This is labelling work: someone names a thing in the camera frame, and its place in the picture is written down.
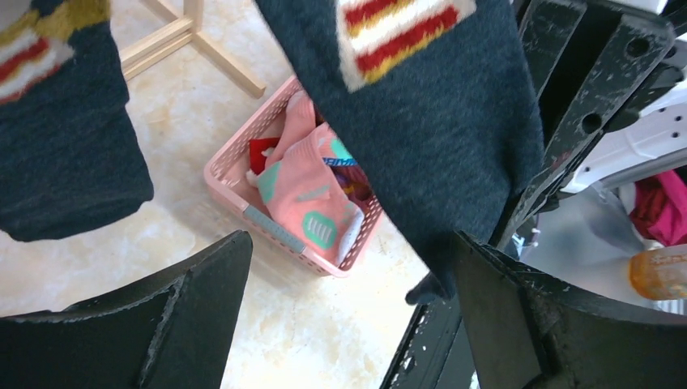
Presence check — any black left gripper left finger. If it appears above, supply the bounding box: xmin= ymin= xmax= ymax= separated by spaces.
xmin=1 ymin=230 xmax=253 ymax=388

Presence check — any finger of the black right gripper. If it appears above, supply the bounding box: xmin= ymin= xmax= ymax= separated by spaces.
xmin=491 ymin=11 xmax=676 ymax=249
xmin=519 ymin=1 xmax=587 ymax=145

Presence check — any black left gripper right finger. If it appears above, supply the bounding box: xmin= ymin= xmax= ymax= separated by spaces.
xmin=454 ymin=233 xmax=686 ymax=388

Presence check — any dark navy sock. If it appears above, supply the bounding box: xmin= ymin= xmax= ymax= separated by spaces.
xmin=257 ymin=0 xmax=544 ymax=305
xmin=1 ymin=1 xmax=154 ymax=242

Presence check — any pink plastic basket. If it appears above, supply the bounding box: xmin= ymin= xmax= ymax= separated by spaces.
xmin=203 ymin=75 xmax=384 ymax=278

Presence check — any red santa sock front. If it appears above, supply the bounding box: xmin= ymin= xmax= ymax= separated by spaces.
xmin=245 ymin=137 xmax=279 ymax=187

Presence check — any purple striped sock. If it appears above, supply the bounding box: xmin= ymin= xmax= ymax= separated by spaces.
xmin=331 ymin=165 xmax=373 ymax=212

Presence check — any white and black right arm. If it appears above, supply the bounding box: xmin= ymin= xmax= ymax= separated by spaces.
xmin=489 ymin=1 xmax=686 ymax=248

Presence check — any orange drink bottle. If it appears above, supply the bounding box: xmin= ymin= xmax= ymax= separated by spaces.
xmin=629 ymin=244 xmax=686 ymax=301

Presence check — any magenta cloth outside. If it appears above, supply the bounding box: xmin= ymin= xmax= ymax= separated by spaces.
xmin=629 ymin=170 xmax=686 ymax=246

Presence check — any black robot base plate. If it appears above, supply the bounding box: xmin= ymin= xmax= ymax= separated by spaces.
xmin=380 ymin=297 xmax=475 ymax=389

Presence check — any wooden drying rack frame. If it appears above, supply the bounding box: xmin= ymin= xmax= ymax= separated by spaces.
xmin=118 ymin=0 xmax=267 ymax=100

